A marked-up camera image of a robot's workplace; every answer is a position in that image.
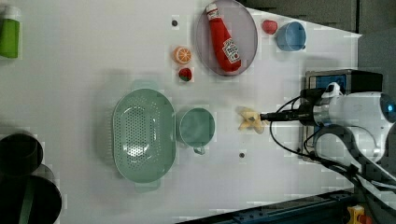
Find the orange slice toy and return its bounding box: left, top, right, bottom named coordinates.
left=173, top=47, right=192, bottom=64

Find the yellow red clamp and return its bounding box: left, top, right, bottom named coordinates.
left=347, top=205, right=373, bottom=224

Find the black cable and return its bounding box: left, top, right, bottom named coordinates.
left=269, top=96, right=396, bottom=200

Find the black cylinder container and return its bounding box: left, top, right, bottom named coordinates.
left=0, top=133, right=43, bottom=176

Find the green mug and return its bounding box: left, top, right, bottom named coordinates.
left=177, top=107, right=216, bottom=155

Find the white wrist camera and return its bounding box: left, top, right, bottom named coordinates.
left=321, top=82, right=343, bottom=98

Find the black round bin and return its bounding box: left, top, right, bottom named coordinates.
left=0, top=164, right=63, bottom=224

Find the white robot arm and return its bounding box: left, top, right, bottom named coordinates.
left=259, top=88, right=395, bottom=185

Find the red plush ketchup bottle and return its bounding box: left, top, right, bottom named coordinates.
left=205, top=3, right=241, bottom=72

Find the grey round plate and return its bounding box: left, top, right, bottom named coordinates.
left=194, top=0, right=258, bottom=77

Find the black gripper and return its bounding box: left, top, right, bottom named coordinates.
left=260, top=89, right=325, bottom=126

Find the blue metal frame rail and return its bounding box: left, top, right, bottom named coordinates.
left=178, top=190, right=356, bottom=224

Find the green bottle white cap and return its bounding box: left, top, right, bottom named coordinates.
left=0, top=6, right=21, bottom=59

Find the blue bowl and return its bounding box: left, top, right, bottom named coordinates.
left=276, top=21, right=306, bottom=51

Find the red strawberry toy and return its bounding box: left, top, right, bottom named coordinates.
left=178, top=68, right=192, bottom=82

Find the green colander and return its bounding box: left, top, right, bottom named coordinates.
left=112, top=79, right=177, bottom=193

